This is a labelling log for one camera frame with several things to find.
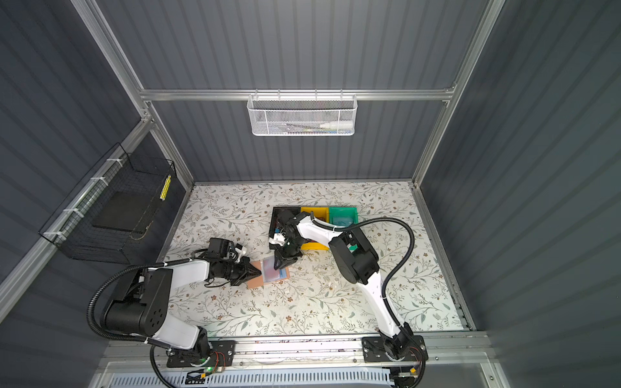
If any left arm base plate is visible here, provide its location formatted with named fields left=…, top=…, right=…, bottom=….
left=166, top=340, right=237, bottom=370

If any green plastic bin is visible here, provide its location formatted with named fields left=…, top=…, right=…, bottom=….
left=329, top=207, right=358, bottom=226

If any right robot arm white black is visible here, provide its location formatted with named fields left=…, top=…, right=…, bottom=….
left=269, top=209, right=405, bottom=340

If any black plastic bin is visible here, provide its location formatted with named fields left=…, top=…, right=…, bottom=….
left=267, top=205, right=302, bottom=239

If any white wire basket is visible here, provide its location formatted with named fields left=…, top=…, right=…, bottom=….
left=247, top=94, right=358, bottom=137

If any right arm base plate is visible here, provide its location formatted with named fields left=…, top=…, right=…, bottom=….
left=362, top=335, right=429, bottom=363

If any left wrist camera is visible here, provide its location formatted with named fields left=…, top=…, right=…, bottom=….
left=205, top=238, right=247, bottom=262

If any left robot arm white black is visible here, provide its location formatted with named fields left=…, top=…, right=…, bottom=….
left=87, top=257, right=261, bottom=353

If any yellow plastic bin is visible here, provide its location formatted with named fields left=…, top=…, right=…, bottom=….
left=301, top=207, right=329, bottom=252

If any black wire basket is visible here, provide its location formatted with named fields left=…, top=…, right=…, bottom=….
left=40, top=147, right=176, bottom=264

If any white marker in basket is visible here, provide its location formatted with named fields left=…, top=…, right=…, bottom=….
left=320, top=121, right=354, bottom=133

